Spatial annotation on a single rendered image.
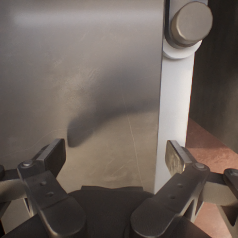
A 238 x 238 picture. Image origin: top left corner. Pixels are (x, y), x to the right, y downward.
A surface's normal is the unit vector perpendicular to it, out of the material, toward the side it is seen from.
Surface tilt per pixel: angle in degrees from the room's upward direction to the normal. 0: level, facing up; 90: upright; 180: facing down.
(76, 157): 0
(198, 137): 0
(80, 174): 0
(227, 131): 90
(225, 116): 90
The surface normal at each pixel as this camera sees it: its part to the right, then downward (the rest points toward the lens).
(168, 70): -0.01, 0.29
